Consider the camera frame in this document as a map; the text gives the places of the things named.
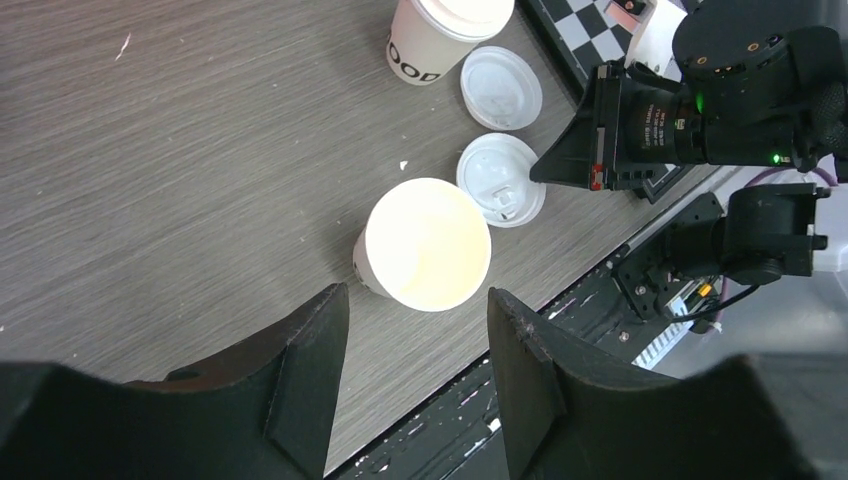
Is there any white paper coffee cup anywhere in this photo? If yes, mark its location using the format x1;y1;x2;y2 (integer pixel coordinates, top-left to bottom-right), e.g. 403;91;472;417
385;1;476;86

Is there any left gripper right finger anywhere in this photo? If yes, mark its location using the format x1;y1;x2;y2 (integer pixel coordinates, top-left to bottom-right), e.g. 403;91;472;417
487;288;847;479

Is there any white plastic cup lid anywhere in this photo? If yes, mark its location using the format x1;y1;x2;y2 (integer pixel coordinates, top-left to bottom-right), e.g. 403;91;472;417
411;0;515;42

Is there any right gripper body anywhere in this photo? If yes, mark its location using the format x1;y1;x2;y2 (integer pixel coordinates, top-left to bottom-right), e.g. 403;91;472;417
529;59;683;193

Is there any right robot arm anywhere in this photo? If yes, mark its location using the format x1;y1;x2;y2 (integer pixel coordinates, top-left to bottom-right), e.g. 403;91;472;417
529;1;847;191

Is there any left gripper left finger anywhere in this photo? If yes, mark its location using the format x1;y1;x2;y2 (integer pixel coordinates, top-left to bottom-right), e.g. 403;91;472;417
1;283;350;479

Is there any black white checkerboard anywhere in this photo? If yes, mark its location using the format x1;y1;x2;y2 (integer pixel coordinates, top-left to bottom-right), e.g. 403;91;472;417
521;1;698;203

